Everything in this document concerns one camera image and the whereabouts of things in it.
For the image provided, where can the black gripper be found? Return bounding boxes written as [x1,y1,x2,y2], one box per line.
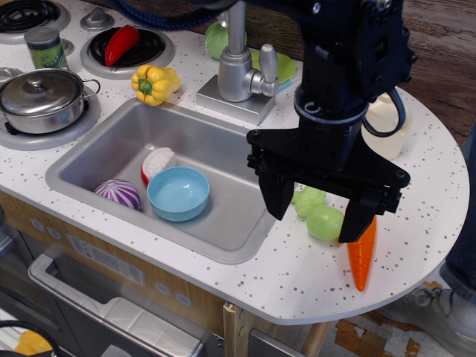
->
[246,110,410,243]

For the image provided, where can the cream detergent bottle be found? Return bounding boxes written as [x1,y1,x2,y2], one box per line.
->
[361,94,412,161]

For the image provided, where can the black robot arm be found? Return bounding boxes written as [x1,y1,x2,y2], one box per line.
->
[247,1,417,243]

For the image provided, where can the silver toy sink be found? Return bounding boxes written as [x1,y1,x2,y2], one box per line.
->
[45,99,275,264]

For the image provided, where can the light green toy vegetable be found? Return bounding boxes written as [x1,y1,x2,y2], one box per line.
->
[292,186,344,241]

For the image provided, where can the orange toy carrot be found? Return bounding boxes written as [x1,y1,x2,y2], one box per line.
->
[347,217,377,292]

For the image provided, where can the silver toy faucet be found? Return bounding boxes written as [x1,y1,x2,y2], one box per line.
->
[196,1,280,125]

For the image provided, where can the green plastic plate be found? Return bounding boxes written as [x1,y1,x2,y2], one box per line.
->
[251,50,297,84]

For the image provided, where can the blue plastic bowl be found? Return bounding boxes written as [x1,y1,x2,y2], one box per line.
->
[147,167,210,222]

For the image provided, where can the blue jeans leg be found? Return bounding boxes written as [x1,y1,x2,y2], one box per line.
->
[440,122,476,298]

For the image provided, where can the red white toy slice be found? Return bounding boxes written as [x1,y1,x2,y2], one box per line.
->
[141,147,176,186]

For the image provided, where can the person's grey shoe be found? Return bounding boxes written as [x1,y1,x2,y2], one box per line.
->
[379,287,475,356]

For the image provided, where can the green toy cabbage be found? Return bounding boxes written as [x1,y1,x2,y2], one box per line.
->
[205,22,250,63]

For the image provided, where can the purple toy onion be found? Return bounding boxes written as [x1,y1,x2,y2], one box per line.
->
[94,178,141,210]

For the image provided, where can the yellow toy bell pepper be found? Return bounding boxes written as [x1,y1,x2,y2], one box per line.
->
[131,64,181,106]

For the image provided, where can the black stove burner right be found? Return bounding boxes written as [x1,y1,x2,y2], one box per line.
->
[80,27,175,80]

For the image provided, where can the black stove burner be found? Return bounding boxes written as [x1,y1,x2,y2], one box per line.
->
[1,1,71,45]
[80,27,175,80]

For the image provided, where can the red toy chili pepper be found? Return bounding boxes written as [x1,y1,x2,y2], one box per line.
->
[104,25,140,66]

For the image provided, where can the grey stove knob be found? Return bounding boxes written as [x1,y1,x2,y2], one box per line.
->
[80,7,115,31]

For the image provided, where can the silver pot with lid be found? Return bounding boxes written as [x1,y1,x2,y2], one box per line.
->
[1,68,100,135]

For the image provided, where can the green toy pea can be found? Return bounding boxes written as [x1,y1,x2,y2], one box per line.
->
[24,27,68,70]

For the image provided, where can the yellow object bottom left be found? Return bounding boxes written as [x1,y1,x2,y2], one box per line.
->
[14,330,53,356]

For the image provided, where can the black stove burner left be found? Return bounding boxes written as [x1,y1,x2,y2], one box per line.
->
[1,1,71,45]

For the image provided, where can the silver oven door handle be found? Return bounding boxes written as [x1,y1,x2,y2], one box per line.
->
[28,254,204,356]

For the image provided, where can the blue braided cable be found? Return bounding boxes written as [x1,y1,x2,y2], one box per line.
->
[109,0,239,32]

